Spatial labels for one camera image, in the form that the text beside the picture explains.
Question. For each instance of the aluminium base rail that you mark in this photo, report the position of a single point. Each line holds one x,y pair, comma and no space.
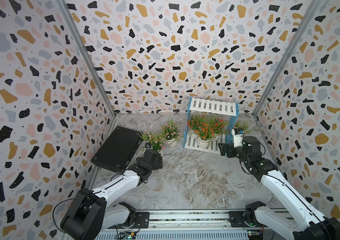
193,225

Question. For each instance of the pink flower pot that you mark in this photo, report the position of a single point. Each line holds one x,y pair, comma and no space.
171,133
155,139
242,128

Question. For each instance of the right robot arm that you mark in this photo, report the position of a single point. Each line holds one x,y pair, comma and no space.
308,223

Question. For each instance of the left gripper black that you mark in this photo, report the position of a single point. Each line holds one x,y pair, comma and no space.
159,164

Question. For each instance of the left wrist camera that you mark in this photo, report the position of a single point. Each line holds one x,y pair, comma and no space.
148,146

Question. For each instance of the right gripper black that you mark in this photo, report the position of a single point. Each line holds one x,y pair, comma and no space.
230,147

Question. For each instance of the red flower pot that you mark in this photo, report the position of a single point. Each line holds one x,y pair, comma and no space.
218,126
194,122

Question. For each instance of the black case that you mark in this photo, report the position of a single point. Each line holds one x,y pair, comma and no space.
118,150

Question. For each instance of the blue white two-tier rack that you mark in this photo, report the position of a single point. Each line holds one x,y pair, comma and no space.
227,111

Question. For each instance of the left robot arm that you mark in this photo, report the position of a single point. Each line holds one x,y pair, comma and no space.
92,211

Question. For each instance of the orange flower pot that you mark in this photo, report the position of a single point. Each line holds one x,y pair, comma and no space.
205,134

